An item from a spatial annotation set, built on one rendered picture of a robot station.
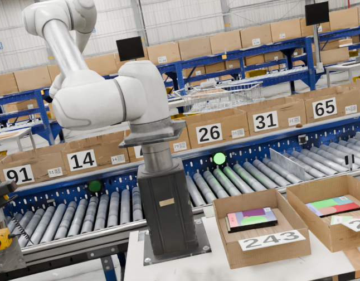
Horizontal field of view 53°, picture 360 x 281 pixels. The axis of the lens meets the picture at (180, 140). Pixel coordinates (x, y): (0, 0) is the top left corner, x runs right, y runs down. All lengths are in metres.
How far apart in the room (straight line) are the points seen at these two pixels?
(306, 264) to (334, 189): 0.51
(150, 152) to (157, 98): 0.20
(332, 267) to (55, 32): 1.32
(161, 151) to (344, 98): 1.59
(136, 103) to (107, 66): 5.52
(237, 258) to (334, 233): 0.33
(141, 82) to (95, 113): 0.19
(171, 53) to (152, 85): 5.52
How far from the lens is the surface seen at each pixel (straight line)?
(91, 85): 1.27
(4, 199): 1.77
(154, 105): 1.28
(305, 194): 1.68
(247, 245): 1.22
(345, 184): 1.75
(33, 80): 6.95
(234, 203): 1.63
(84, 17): 1.76
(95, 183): 2.27
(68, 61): 1.43
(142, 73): 1.28
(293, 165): 2.07
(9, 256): 1.92
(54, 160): 2.34
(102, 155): 2.30
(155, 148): 1.33
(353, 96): 2.68
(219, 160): 2.30
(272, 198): 1.65
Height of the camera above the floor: 1.48
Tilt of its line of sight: 13 degrees down
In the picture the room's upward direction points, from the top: 11 degrees counter-clockwise
